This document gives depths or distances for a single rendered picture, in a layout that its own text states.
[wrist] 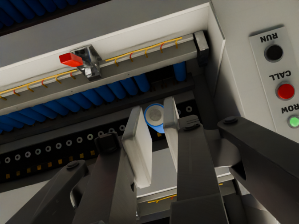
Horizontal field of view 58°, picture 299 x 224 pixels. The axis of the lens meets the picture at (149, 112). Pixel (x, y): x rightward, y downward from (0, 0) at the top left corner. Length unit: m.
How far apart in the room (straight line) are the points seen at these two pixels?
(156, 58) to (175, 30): 0.04
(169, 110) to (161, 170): 0.16
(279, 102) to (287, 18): 0.09
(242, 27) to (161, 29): 0.09
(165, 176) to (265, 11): 0.21
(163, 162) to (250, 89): 0.13
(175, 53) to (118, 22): 0.09
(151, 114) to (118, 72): 0.17
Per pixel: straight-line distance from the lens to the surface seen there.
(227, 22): 0.33
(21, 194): 0.38
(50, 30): 0.36
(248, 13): 0.33
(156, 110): 0.20
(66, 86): 0.38
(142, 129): 0.17
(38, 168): 0.53
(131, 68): 0.36
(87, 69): 0.34
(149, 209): 0.40
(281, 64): 0.33
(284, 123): 0.32
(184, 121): 0.16
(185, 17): 0.34
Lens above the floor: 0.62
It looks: 2 degrees down
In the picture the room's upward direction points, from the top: 164 degrees clockwise
